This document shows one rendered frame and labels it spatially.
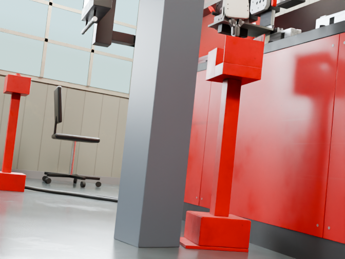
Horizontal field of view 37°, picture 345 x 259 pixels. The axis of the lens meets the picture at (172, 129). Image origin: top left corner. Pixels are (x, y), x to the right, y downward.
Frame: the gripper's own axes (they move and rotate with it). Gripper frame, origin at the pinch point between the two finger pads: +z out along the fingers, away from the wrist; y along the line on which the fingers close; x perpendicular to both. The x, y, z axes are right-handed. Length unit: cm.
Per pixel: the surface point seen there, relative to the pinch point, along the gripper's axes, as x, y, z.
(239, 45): 4.9, 0.2, 6.2
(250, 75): 4.9, -4.6, 17.5
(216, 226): 5, 8, 75
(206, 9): -112, -25, -41
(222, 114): -4.8, 3.3, 32.2
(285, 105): -2.8, -23.1, 27.4
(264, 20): -48, -35, -19
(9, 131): -193, 92, 35
